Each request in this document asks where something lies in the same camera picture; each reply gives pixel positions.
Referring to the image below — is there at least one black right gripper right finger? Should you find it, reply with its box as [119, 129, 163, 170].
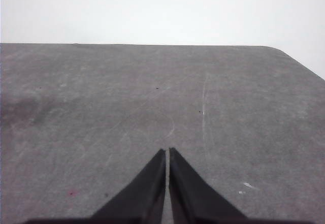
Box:
[169, 147, 247, 224]

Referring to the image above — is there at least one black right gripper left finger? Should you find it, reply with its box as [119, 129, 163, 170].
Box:
[92, 148, 166, 224]

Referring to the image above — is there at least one grey felt table mat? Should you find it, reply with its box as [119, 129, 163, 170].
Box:
[0, 43, 325, 224]

